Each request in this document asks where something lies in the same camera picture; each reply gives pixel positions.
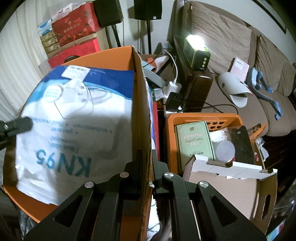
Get white blue KN95 mask bag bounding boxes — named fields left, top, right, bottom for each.
left=15, top=65, right=134, bottom=205

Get orange cardboard box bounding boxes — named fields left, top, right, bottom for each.
left=3, top=46, right=152, bottom=240

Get brown white cardboard box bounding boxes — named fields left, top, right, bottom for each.
left=183, top=143, right=278, bottom=233

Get clear round lidded container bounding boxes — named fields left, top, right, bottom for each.
left=213, top=141, right=235, bottom=163

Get white curtain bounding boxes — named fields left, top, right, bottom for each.
left=0, top=0, right=93, bottom=209

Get green Colorful Soft box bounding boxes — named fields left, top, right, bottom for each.
left=174, top=120, right=215, bottom=173

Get black pouch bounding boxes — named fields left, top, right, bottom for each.
left=229, top=126, right=254, bottom=165

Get stacked gold boxes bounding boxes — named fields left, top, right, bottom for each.
left=40, top=31, right=60, bottom=54

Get blue white tissue pack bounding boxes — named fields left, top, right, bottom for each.
left=37, top=19, right=53, bottom=36

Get orange plastic basket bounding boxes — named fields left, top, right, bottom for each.
left=166, top=113, right=268, bottom=179

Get red Collection gift bag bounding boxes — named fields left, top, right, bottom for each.
left=48, top=38, right=100, bottom=68

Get red floral gift box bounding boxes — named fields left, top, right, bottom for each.
left=52, top=2, right=101, bottom=47

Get black power adapter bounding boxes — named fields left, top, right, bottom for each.
left=165, top=92, right=183, bottom=112

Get white power adapter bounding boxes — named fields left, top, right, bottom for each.
left=163, top=81, right=182, bottom=104

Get left black speaker on stand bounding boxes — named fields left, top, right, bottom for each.
left=93, top=0, right=123, bottom=47

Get black speaker on stand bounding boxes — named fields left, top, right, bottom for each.
left=93, top=0, right=123, bottom=47
left=133, top=0, right=163, bottom=54

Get blue grey handheld tool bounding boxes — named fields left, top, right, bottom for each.
left=246, top=67, right=284, bottom=121

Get brown sofa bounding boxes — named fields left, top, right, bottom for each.
left=173, top=1, right=295, bottom=137

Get pink white booklet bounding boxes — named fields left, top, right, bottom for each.
left=230, top=57, right=249, bottom=82

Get right black speaker on stand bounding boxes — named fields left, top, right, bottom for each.
left=133, top=0, right=163, bottom=54

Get white cable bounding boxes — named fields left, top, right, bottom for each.
left=162, top=49, right=179, bottom=83

